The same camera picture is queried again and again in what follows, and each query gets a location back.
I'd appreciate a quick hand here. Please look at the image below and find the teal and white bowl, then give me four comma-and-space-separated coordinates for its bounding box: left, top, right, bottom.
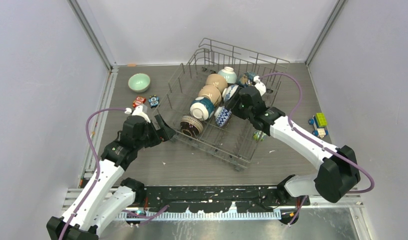
189, 96, 215, 121

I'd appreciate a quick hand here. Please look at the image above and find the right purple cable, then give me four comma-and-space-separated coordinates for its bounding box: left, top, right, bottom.
258, 72, 375, 195

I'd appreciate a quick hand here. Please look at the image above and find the beige bowl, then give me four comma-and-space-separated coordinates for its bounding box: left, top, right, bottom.
198, 85, 222, 107
205, 73, 228, 94

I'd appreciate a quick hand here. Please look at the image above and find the pale green celadon bowl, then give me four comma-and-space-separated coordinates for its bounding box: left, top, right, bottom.
128, 73, 151, 93

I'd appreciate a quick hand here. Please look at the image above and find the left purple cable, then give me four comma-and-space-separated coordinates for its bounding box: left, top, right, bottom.
58, 107, 171, 240

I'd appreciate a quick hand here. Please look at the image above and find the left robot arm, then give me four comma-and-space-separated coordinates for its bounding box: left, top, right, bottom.
47, 115, 176, 240

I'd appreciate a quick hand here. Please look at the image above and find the grey wire dish rack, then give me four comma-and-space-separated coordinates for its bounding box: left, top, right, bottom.
155, 38, 290, 171

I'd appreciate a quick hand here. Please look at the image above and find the beige bowl upper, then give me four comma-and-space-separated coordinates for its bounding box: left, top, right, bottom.
205, 73, 228, 94

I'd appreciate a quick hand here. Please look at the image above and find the beige bowl lower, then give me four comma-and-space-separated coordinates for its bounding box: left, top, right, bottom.
198, 85, 222, 107

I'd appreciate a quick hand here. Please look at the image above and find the brown ribbed bowl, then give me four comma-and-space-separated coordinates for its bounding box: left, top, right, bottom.
180, 115, 204, 137

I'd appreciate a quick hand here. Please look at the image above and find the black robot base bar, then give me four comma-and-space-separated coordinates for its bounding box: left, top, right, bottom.
128, 182, 308, 224

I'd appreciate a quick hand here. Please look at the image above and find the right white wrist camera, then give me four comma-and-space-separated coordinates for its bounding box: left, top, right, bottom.
253, 75, 267, 96

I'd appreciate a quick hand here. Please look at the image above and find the purple cable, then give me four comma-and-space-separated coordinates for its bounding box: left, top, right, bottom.
258, 72, 375, 195
58, 107, 171, 240

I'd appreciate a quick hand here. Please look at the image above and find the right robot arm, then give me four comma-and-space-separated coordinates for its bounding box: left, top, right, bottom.
222, 85, 360, 205

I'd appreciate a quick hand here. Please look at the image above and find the blue floral white bowl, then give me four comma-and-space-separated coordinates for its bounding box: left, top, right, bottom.
222, 84, 239, 102

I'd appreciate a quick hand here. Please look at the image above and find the red owl toy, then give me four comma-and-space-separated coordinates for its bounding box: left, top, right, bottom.
132, 96, 147, 108

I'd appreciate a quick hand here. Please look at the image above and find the green owl toy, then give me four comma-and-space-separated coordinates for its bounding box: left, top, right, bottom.
253, 130, 267, 142

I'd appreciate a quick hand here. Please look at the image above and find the light green striped bowl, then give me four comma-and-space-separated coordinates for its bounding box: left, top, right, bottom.
218, 66, 237, 84

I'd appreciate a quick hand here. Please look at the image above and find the dark teal painted bowl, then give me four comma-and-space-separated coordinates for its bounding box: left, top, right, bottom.
236, 71, 257, 87

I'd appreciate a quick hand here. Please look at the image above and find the green blue toy car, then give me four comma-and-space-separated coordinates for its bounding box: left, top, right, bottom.
308, 112, 328, 139

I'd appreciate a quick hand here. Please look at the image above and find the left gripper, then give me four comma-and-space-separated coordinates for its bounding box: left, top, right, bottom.
135, 114, 175, 150

